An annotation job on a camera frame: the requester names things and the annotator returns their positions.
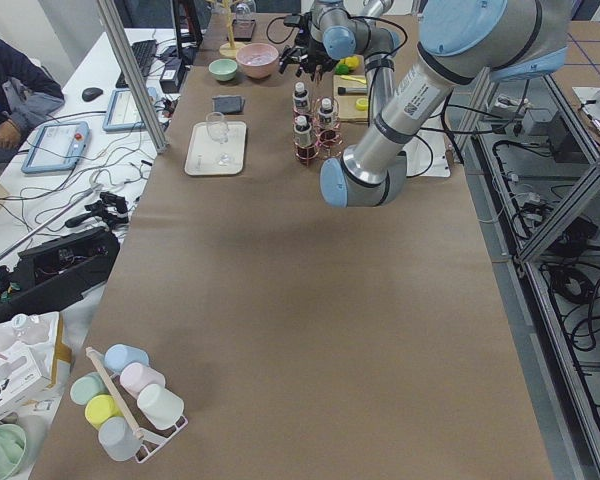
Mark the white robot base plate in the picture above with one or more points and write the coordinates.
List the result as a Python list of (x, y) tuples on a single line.
[(426, 156)]

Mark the green lime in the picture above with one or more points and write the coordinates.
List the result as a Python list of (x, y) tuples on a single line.
[(341, 69)]

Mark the tea bottle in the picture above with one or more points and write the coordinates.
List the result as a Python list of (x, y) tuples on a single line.
[(326, 119), (303, 138), (301, 99)]

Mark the pink plastic cup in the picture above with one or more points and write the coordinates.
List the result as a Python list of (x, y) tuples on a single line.
[(136, 376)]

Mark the grey folded cloth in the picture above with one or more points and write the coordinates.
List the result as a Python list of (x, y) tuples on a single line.
[(228, 104)]

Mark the grey plastic cup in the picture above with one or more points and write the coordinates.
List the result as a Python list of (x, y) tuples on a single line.
[(118, 439)]

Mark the pink bowl of ice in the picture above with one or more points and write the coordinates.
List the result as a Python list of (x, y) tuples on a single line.
[(258, 60)]

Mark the yellow plastic knife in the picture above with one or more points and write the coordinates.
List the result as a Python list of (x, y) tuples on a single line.
[(354, 78)]

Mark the copper wire bottle basket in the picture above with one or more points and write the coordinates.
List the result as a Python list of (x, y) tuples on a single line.
[(324, 149)]

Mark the cream rabbit tray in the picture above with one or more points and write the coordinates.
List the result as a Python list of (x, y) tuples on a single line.
[(206, 157)]

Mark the steel cylinder muddler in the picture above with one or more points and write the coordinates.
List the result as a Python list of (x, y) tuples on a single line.
[(345, 90)]

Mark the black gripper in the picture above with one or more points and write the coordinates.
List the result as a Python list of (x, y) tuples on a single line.
[(314, 56)]

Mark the green plastic cup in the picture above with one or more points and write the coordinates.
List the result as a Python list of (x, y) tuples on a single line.
[(87, 387)]

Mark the clear wine glass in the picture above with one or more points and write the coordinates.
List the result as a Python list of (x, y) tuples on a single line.
[(217, 127)]

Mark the green bowl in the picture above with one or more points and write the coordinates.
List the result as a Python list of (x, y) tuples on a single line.
[(223, 70)]

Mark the light blue plastic cup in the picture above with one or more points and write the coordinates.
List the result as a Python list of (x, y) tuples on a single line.
[(119, 356)]

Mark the aluminium frame post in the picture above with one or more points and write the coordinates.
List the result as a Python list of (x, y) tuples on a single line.
[(126, 60)]

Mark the yellow lemon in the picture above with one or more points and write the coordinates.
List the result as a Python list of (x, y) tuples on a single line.
[(352, 62)]

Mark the white cardboard box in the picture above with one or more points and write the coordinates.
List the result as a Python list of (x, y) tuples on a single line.
[(22, 377)]

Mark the wooden cup tree stand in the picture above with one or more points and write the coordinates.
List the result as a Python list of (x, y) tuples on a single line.
[(220, 31)]

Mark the black computer mouse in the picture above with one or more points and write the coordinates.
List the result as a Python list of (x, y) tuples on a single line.
[(91, 93)]

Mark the white wire cup rack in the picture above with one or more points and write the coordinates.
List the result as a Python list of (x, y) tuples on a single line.
[(152, 438)]

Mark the white plastic cup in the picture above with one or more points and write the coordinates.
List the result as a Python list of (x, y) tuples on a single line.
[(160, 406)]

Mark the teach pendant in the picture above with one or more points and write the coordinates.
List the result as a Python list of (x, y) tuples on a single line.
[(122, 113), (56, 148)]

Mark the black equipment case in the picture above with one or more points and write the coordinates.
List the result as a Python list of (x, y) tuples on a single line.
[(55, 274)]

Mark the wooden cutting board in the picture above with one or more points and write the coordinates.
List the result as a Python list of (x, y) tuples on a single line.
[(346, 104)]

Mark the black framed board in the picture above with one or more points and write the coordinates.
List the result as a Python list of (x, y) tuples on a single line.
[(243, 30)]

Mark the near teach pendant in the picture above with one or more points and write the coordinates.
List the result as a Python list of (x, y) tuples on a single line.
[(56, 148)]

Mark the far teach pendant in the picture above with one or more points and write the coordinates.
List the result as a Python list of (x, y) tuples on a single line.
[(122, 113)]

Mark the seated person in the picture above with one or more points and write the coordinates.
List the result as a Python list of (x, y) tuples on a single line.
[(27, 97)]

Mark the half lemon slice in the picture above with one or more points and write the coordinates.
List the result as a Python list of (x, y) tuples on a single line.
[(362, 104)]

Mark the yellow plastic cup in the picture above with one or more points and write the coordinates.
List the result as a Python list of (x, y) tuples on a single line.
[(99, 409)]

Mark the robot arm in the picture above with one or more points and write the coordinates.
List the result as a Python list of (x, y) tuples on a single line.
[(328, 33), (514, 40)]

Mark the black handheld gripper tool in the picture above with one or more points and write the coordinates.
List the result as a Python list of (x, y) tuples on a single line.
[(110, 208)]

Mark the black keyboard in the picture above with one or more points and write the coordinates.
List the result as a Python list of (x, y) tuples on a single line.
[(144, 53)]

